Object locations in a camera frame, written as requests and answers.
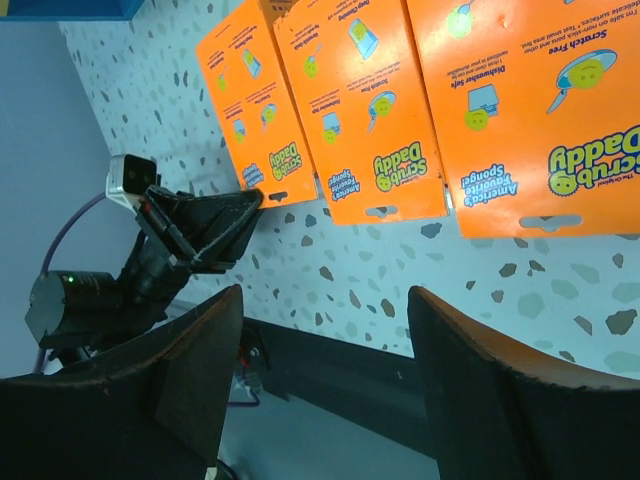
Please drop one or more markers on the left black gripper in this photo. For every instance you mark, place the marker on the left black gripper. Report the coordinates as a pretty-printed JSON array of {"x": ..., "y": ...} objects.
[{"x": 218, "y": 227}]

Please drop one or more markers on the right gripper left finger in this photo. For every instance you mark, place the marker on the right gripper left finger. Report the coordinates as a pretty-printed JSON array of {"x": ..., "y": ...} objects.
[{"x": 152, "y": 408}]

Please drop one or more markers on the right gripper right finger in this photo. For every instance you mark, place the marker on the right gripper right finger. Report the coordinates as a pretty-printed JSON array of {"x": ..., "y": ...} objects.
[{"x": 499, "y": 409}]

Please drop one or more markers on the orange sponge pack hidden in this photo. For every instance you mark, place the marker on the orange sponge pack hidden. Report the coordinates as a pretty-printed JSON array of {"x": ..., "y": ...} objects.
[{"x": 254, "y": 104}]

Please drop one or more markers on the orange sponge pack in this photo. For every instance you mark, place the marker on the orange sponge pack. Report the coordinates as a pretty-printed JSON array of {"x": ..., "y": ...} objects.
[
  {"x": 536, "y": 111},
  {"x": 355, "y": 74}
]

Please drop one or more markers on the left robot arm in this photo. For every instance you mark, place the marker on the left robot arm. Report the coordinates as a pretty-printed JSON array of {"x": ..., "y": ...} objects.
[{"x": 72, "y": 310}]

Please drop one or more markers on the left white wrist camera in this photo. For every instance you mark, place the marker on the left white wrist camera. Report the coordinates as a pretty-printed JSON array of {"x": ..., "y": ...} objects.
[{"x": 128, "y": 178}]

